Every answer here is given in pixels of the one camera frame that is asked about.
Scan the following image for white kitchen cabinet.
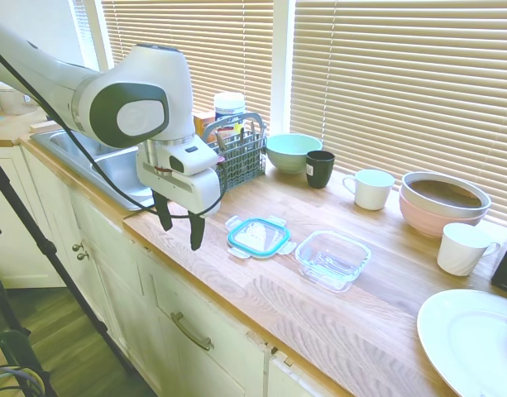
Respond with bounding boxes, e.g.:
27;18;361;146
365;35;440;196
0;140;353;397

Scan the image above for large white plate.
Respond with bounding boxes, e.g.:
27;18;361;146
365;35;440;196
416;289;507;397

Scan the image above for white mug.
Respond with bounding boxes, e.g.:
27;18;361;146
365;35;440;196
437;222;502;277
342;168;396;211

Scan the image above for brass cabinet pull handle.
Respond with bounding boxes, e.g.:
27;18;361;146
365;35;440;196
170;312;215;352

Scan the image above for white wipes canister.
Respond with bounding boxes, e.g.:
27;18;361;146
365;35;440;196
213;91;246;137

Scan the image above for narrow beige window blind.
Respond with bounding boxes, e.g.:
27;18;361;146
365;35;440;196
99;0;275;137

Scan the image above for coiled green cables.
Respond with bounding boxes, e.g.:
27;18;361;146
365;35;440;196
0;363;45;397

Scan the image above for grey plastic cutlery basket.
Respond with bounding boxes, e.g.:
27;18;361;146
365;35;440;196
201;111;269;192

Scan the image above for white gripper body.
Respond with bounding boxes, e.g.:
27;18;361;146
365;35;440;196
136;160;222;219

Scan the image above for grey bowl with brown inside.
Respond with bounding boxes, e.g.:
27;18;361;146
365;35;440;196
400;170;492;218

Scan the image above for square clear glass food container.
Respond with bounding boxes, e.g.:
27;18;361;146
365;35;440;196
294;230;372;294

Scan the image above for black camera tripod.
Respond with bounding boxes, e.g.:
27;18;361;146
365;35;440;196
0;148;134;397

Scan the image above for clear lid with teal seal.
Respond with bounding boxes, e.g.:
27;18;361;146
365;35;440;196
225;214;298;261

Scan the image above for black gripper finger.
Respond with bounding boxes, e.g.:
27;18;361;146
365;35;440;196
188;211;207;252
152;190;174;232

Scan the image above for orange cardboard box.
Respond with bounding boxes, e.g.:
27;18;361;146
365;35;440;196
194;111;218;144

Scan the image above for mint green bowl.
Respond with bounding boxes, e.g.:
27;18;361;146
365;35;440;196
265;133;323;175

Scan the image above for stainless steel sink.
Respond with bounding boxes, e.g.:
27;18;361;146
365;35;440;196
29;127;159;212

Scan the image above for pink bowl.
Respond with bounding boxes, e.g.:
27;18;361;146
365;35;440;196
399;188;490;239

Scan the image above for white tub container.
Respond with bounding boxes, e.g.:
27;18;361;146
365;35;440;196
0;82;33;116

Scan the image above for white window frame post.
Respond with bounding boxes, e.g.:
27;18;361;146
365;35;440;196
271;0;296;137

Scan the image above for wide beige window blind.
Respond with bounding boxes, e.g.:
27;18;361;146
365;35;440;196
289;0;507;227

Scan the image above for small wooden block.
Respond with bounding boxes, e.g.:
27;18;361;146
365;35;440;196
29;119;58;134

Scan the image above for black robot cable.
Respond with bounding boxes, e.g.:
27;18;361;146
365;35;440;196
0;43;226;219

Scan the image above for black cup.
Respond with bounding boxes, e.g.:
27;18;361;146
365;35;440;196
305;150;336;189

